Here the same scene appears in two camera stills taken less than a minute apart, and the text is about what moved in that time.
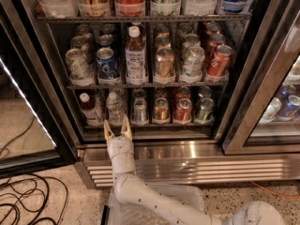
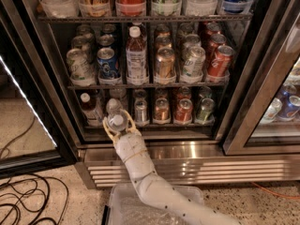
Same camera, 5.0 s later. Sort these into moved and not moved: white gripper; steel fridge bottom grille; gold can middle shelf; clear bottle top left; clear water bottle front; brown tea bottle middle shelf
Moved: white gripper; clear water bottle front
Not moved: steel fridge bottom grille; clear bottle top left; brown tea bottle middle shelf; gold can middle shelf
